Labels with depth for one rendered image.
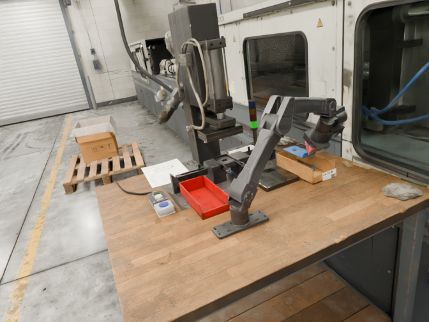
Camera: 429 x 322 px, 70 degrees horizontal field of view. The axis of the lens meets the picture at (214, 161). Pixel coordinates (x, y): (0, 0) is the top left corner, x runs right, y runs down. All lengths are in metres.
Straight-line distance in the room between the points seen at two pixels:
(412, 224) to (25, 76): 10.12
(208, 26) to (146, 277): 0.99
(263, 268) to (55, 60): 9.86
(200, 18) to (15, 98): 9.52
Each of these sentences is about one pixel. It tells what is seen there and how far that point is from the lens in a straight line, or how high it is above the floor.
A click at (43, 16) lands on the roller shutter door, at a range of 10.49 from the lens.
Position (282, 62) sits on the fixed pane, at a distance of 2.06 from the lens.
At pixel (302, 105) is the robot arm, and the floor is 1.26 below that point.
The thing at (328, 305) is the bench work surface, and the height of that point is 0.22.
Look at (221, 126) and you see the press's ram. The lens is 1.33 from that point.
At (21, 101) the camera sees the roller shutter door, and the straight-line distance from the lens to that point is 10.64.
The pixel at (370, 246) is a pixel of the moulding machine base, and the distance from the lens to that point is 1.80.
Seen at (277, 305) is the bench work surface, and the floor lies 0.22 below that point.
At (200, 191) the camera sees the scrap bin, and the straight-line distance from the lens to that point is 1.35.
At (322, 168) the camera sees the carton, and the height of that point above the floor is 0.92.
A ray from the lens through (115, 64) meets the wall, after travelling 10.48.
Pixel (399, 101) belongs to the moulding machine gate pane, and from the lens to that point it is 1.41.
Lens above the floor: 1.51
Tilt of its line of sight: 21 degrees down
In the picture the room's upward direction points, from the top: 8 degrees counter-clockwise
